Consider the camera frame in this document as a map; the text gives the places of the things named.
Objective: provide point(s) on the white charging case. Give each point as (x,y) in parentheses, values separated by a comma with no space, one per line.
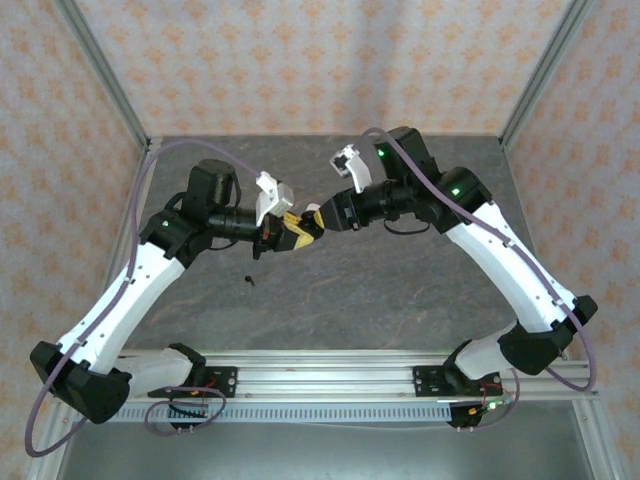
(313,206)

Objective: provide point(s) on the black earbud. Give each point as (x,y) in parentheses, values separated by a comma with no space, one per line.
(248,278)

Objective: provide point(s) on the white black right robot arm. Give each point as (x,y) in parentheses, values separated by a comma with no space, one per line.
(505,285)

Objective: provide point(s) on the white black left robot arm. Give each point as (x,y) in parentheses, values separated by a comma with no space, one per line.
(130,305)

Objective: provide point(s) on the grey metal sheet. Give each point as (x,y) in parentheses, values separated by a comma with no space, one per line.
(325,455)

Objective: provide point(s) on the aluminium table side rail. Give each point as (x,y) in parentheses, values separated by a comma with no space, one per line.
(517,190)
(116,290)

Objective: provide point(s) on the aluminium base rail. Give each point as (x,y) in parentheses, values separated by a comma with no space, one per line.
(325,375)

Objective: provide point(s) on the aluminium frame post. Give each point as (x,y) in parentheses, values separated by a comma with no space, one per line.
(541,75)
(107,75)

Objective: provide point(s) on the aluminium lower frame rail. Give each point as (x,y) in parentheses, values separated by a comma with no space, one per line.
(50,465)
(600,450)

